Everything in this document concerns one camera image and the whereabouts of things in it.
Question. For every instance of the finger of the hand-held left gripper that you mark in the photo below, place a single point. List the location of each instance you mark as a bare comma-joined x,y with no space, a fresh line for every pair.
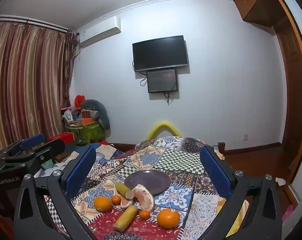
50,148
32,140

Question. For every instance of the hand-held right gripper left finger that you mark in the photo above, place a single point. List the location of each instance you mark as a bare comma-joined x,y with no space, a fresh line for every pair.
81,172

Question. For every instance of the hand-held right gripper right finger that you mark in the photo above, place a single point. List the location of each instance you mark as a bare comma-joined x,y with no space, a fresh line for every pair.
216,172

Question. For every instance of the large orange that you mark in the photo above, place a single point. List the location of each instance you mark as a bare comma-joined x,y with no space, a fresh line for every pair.
168,218
102,204

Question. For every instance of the small tangerine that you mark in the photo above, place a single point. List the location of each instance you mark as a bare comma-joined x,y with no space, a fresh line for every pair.
116,200
144,214

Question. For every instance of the peeled pomelo segment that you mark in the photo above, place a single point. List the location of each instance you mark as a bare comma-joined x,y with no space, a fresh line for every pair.
144,197
126,203

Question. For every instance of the dark purple plate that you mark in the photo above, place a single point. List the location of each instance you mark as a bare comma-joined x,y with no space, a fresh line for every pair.
151,180

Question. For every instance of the teal item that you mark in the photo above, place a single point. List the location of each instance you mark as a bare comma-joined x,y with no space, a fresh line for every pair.
47,165

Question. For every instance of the red box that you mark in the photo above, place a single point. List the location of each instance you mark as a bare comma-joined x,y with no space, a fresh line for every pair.
64,137

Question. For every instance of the blue patchwork quilt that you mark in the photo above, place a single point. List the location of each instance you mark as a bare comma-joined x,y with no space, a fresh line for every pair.
103,152

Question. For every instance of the patterned patchwork blanket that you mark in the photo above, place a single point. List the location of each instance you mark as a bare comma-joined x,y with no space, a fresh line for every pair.
181,192

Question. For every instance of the green fabric bag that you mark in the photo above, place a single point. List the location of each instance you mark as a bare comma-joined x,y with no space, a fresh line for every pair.
88,132

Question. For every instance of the orange box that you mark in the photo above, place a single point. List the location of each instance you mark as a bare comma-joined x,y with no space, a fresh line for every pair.
87,121

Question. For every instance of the red plastic bag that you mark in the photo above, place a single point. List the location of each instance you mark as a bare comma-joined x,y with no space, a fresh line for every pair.
79,101

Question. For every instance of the striped brown curtain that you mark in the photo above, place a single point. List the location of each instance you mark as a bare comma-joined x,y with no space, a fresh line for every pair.
28,80

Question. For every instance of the grey curved pillow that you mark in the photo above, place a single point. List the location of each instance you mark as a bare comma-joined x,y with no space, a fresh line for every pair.
103,115

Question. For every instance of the white paper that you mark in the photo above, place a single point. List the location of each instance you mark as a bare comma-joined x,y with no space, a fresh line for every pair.
280,181

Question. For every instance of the yellow foam tube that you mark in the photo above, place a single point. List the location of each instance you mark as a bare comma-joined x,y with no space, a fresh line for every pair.
163,125

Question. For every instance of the pink item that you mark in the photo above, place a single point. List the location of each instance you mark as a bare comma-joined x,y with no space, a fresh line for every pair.
288,213

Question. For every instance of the dark curtain rod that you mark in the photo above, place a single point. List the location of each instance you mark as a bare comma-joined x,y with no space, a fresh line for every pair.
28,21

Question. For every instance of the wooden door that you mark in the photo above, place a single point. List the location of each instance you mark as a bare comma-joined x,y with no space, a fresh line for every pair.
294,80

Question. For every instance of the white air conditioner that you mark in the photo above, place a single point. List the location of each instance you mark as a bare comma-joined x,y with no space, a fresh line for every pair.
101,32

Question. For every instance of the wooden overhead cabinet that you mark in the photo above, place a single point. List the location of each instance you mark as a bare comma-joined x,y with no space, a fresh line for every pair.
253,2

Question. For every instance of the white wall outlet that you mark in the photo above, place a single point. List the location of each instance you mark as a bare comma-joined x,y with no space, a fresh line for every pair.
244,137

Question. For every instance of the dark wooden bed frame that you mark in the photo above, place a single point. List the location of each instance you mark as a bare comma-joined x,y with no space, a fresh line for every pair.
123,147

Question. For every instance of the small black wall monitor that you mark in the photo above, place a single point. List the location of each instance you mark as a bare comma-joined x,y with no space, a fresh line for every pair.
162,80

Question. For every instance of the large black wall television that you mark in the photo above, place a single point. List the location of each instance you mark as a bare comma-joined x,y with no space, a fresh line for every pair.
159,52

